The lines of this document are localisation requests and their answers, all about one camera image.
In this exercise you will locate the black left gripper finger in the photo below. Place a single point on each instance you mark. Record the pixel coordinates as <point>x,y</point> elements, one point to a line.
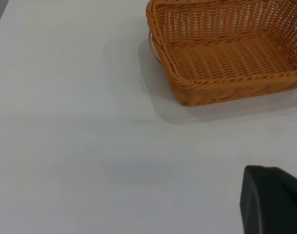
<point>272,202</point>

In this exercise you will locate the light brown wicker basket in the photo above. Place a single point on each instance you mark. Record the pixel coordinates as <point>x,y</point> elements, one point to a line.
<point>226,61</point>

